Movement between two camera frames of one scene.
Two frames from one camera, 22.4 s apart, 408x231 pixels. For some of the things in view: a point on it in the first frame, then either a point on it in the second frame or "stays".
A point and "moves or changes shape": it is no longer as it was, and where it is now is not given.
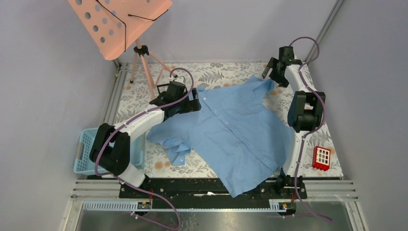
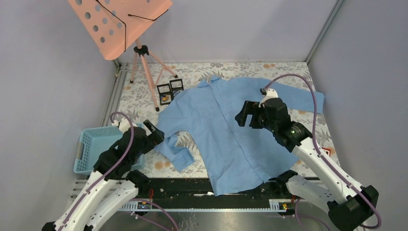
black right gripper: (282, 82) → (249, 108)
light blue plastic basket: (84, 165) stays
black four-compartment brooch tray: (165, 96) stays
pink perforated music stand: (114, 25) stays
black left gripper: (193, 105) → (156, 137)
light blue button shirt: (248, 144) moves or changes shape
